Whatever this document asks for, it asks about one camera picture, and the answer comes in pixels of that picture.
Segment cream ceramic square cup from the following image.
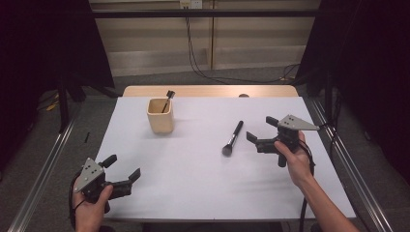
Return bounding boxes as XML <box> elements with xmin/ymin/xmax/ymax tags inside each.
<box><xmin>146</xmin><ymin>98</ymin><xmax>175</xmax><ymax>134</ymax></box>

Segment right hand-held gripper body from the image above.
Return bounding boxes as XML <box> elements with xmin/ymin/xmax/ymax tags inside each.
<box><xmin>255</xmin><ymin>114</ymin><xmax>321</xmax><ymax>168</ymax></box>

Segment person's left hand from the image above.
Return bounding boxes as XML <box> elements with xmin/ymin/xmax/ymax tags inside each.
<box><xmin>72</xmin><ymin>185</ymin><xmax>114</xmax><ymax>232</ymax></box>

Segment black curtain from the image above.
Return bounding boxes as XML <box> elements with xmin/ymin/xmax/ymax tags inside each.
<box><xmin>0</xmin><ymin>0</ymin><xmax>116</xmax><ymax>173</ymax></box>
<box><xmin>295</xmin><ymin>0</ymin><xmax>410</xmax><ymax>186</ymax></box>

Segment white table mat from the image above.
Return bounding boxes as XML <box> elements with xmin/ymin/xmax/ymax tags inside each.
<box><xmin>96</xmin><ymin>96</ymin><xmax>357</xmax><ymax>223</ymax></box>

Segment black floor cable bundle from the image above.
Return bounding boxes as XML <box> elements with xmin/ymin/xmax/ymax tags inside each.
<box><xmin>279</xmin><ymin>63</ymin><xmax>303</xmax><ymax>82</ymax></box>

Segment aluminium floor rail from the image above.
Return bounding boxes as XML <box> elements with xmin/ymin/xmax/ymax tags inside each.
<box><xmin>8</xmin><ymin>102</ymin><xmax>83</xmax><ymax>232</ymax></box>
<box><xmin>308</xmin><ymin>97</ymin><xmax>395</xmax><ymax>232</ymax></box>

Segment fluffy powder makeup brush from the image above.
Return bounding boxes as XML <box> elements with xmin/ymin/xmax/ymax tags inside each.
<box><xmin>221</xmin><ymin>120</ymin><xmax>245</xmax><ymax>158</ymax></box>

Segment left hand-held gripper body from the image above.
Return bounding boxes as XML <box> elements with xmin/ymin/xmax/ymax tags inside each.
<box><xmin>73</xmin><ymin>157</ymin><xmax>133</xmax><ymax>214</ymax></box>

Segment black brow comb brush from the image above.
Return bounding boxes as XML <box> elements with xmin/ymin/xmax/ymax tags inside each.
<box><xmin>161</xmin><ymin>90</ymin><xmax>177</xmax><ymax>114</ymax></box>

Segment black metal stand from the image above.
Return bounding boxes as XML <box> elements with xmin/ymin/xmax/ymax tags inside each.
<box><xmin>57</xmin><ymin>75</ymin><xmax>72</xmax><ymax>133</ymax></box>

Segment black horizontal frame bar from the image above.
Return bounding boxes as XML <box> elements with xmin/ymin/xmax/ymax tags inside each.
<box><xmin>91</xmin><ymin>9</ymin><xmax>321</xmax><ymax>19</ymax></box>

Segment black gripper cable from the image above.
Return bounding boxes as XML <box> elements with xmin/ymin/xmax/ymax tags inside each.
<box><xmin>67</xmin><ymin>172</ymin><xmax>83</xmax><ymax>230</ymax></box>
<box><xmin>298</xmin><ymin>139</ymin><xmax>317</xmax><ymax>232</ymax></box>

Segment person's right hand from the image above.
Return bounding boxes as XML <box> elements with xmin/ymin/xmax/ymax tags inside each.
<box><xmin>274</xmin><ymin>130</ymin><xmax>315</xmax><ymax>189</ymax></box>

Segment white wall power outlet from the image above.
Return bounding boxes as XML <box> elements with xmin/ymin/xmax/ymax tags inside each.
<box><xmin>179</xmin><ymin>0</ymin><xmax>203</xmax><ymax>10</ymax></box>

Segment black wall cable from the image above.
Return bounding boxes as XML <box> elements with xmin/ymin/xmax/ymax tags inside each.
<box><xmin>185</xmin><ymin>7</ymin><xmax>293</xmax><ymax>85</ymax></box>
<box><xmin>184</xmin><ymin>7</ymin><xmax>226</xmax><ymax>82</ymax></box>

